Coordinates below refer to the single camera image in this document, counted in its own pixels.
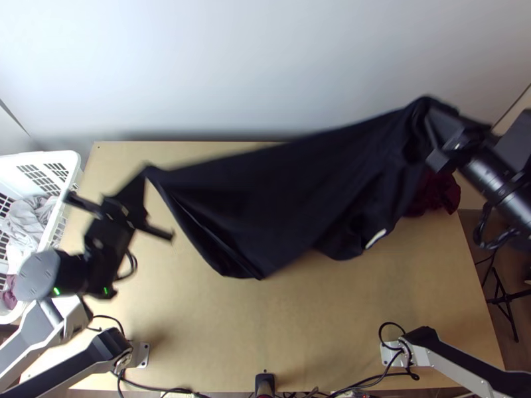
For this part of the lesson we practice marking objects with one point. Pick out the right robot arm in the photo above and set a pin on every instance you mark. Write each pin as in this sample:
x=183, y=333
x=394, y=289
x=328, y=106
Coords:
x=491, y=178

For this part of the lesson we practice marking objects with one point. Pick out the white laundry basket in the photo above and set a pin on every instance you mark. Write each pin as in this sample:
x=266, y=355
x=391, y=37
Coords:
x=39, y=174

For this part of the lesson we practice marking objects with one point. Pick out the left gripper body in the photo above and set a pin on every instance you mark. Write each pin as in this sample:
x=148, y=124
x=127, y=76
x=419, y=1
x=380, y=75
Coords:
x=110, y=232

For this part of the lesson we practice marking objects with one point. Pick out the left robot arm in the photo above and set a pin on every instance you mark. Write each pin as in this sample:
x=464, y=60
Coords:
x=39, y=331

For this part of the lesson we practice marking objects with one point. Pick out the heap of clothes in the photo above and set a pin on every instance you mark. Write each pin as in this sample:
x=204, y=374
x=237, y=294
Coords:
x=25, y=217

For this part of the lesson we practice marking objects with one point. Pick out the black t-shirt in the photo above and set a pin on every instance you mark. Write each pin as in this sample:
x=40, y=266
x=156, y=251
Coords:
x=290, y=195

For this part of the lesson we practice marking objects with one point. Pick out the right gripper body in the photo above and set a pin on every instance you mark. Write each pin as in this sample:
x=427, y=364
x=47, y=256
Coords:
x=460, y=139

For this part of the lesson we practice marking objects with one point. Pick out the dark red garment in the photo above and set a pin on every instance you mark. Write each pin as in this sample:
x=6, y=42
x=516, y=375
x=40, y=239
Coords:
x=435, y=197

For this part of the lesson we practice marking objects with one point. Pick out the black tripod stand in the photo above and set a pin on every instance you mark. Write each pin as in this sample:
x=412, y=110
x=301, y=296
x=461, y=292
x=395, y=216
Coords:
x=504, y=296

